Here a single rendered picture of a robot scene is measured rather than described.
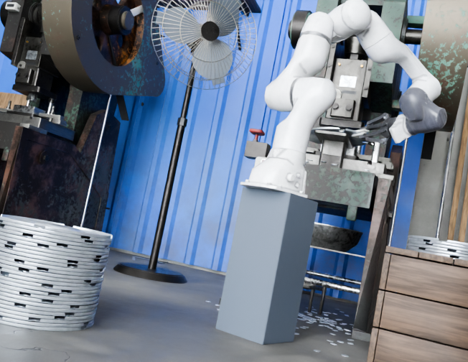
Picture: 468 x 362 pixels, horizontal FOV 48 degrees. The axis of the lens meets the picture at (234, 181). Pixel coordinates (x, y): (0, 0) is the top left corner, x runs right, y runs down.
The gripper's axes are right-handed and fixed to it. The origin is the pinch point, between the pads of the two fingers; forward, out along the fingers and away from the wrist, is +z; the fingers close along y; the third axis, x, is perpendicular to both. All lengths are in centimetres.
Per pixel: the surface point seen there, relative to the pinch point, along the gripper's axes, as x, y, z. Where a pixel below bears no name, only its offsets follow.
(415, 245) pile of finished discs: 19, -48, -45
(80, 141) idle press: 67, 1, 158
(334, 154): 3.3, -8.8, 10.3
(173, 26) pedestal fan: 52, 56, 86
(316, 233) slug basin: 2.9, -42.4, 16.6
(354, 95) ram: -6.1, 20.7, 11.2
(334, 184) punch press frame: 6.4, -22.9, 5.8
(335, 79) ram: -0.1, 28.3, 18.3
